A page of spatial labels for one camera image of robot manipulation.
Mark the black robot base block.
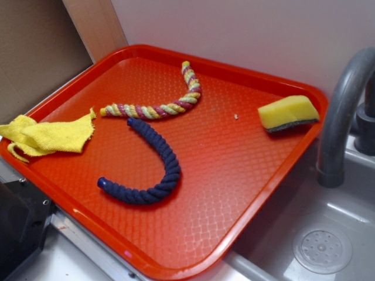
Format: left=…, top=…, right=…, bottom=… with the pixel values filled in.
left=1, top=179, right=54, bottom=280

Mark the yellow cloth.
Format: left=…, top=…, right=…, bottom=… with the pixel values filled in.
left=1, top=109, right=96, bottom=163

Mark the red plastic tray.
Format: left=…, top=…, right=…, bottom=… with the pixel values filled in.
left=1, top=45, right=328, bottom=280

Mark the yellow sponge with grey pad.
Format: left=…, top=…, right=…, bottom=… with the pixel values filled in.
left=257, top=95, right=320, bottom=133

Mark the grey faucet spout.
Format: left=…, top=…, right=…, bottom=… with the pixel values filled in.
left=316, top=47, right=374, bottom=188

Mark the grey plastic sink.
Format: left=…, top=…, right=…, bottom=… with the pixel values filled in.
left=225, top=133, right=375, bottom=281

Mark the wooden board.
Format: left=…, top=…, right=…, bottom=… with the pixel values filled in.
left=63, top=0, right=128, bottom=63

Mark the dark blue twisted rope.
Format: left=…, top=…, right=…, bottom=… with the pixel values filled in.
left=97, top=117, right=182, bottom=205

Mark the multicolour twisted rope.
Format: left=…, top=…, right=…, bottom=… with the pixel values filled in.
left=100, top=60, right=203, bottom=120

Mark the dark faucet handle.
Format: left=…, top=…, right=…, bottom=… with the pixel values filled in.
left=354, top=75, right=374, bottom=156

